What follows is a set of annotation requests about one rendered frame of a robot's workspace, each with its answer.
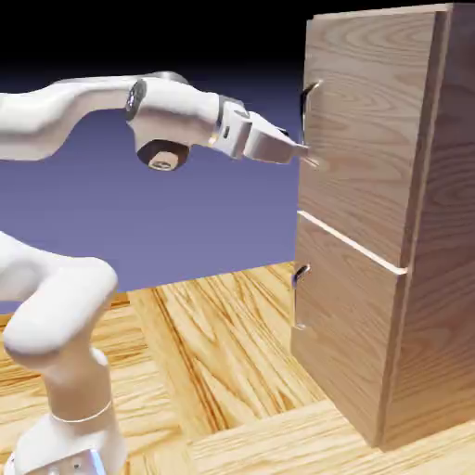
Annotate short curved metal handle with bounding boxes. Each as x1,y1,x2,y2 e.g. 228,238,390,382
291,263,312,331

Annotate long curved metal handle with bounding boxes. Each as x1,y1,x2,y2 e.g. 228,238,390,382
299,80,323,169

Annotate light wood cabinet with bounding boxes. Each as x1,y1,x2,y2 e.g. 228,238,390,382
289,2,475,453

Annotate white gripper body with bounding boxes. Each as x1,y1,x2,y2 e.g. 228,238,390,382
242,111,298,165

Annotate tall light wood door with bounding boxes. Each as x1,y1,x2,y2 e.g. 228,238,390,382
297,9,448,269

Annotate short light wood door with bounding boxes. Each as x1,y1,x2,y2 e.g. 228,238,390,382
289,212,408,448

